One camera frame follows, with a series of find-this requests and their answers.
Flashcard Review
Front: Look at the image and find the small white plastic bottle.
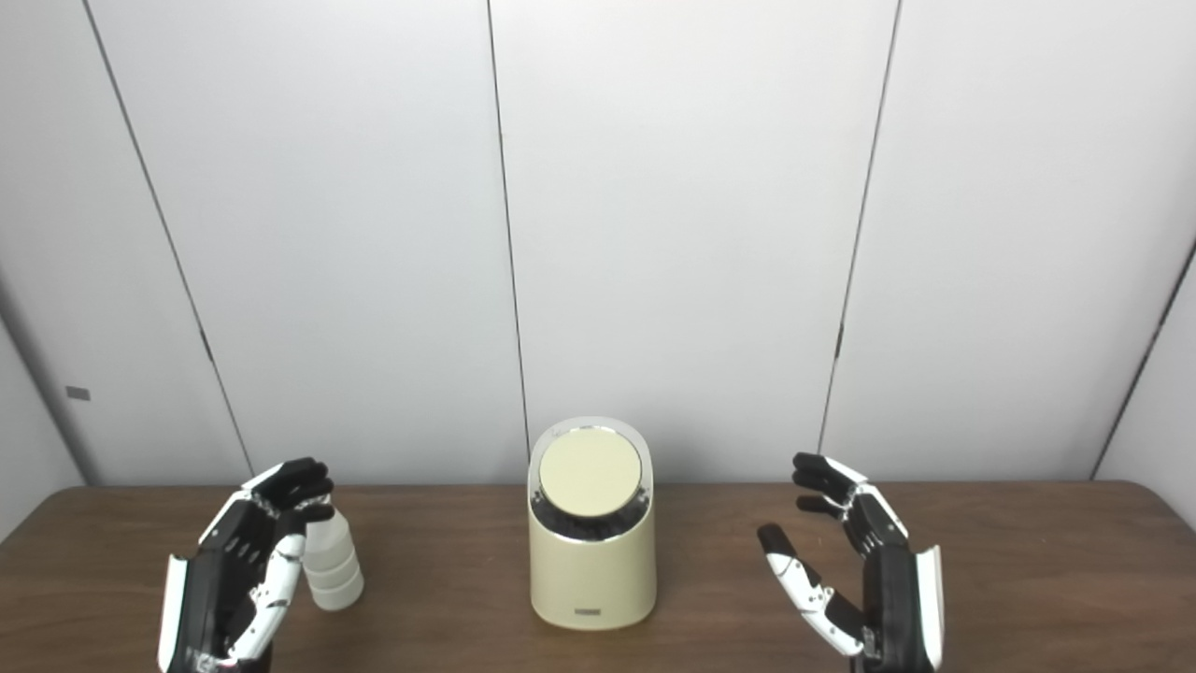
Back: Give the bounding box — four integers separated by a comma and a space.
301, 505, 365, 612

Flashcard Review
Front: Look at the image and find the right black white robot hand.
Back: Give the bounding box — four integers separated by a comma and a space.
757, 452, 945, 673

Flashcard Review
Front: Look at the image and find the cream-colored bin body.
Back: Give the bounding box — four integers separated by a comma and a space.
527, 416, 657, 631

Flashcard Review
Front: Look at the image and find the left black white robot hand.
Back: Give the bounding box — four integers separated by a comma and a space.
157, 457, 335, 673

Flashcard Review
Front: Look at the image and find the round cream bin lid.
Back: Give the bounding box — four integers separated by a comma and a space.
538, 427, 644, 518

